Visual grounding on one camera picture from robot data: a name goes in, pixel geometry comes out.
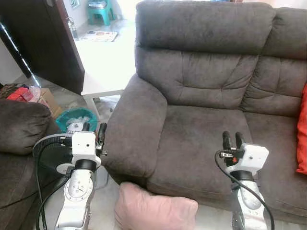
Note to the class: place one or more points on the pink plush pillow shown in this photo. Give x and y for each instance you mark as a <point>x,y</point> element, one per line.
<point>153,211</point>

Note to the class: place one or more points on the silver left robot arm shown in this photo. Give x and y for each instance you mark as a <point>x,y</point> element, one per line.
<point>76,196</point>

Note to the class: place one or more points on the grey fabric sofa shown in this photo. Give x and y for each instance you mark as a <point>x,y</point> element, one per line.
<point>19,124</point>
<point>206,129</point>

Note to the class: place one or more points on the red pillow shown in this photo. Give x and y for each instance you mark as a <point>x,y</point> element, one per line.
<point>302,129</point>

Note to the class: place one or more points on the patterned floor mat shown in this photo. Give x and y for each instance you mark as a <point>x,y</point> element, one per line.
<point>100,36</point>

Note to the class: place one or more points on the teal basket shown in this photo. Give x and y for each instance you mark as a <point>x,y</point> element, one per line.
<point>64,122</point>

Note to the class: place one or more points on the cardboard box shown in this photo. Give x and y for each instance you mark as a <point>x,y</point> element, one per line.
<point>52,103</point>

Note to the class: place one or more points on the white table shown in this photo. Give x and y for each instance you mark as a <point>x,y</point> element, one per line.
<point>108,72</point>

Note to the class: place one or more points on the red packets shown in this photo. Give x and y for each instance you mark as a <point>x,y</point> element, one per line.
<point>19,94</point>

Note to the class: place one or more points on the clear bottle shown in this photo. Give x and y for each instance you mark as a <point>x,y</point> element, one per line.
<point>73,29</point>

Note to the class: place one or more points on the dark brown door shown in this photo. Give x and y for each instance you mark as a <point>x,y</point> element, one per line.
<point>43,38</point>

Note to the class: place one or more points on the teal plastic stool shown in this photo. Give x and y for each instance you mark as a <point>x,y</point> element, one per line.
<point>100,12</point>

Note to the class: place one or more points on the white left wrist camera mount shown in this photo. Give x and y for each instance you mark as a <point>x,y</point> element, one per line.
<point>84,146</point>

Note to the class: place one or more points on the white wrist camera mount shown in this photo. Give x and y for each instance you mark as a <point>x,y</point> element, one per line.
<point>252,158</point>
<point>84,146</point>

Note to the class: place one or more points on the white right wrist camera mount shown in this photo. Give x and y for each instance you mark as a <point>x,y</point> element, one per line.
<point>252,158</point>

